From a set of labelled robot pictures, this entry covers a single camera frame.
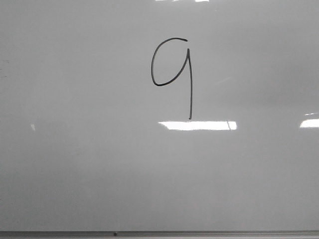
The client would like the white whiteboard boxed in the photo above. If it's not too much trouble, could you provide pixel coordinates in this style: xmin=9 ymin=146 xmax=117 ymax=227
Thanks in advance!
xmin=0 ymin=0 xmax=319 ymax=238

